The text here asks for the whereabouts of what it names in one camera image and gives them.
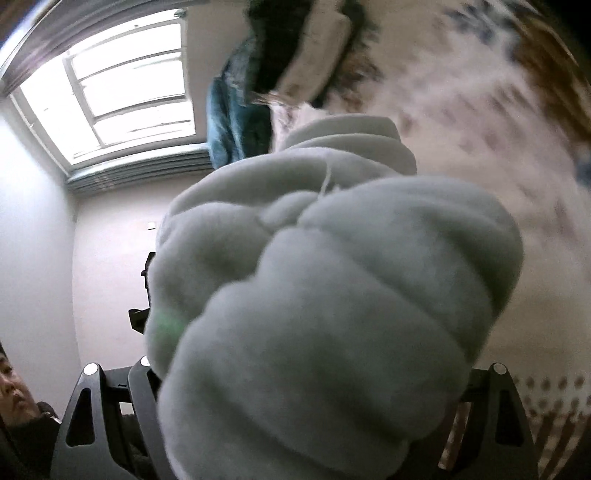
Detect window with grey frame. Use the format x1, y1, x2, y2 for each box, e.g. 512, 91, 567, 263
0, 0, 218, 195

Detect floral printed blanket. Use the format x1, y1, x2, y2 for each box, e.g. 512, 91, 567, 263
268, 0, 591, 480

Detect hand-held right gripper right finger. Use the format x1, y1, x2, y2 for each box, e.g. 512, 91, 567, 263
457, 362, 541, 480

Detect person's dark jacket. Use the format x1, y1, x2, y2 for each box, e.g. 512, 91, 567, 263
0, 401, 158, 480

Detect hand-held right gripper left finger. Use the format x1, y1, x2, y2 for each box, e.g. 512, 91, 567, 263
48, 355, 181, 480

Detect light grey-green fleece pants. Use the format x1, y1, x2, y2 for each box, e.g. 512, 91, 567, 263
144, 115, 525, 480

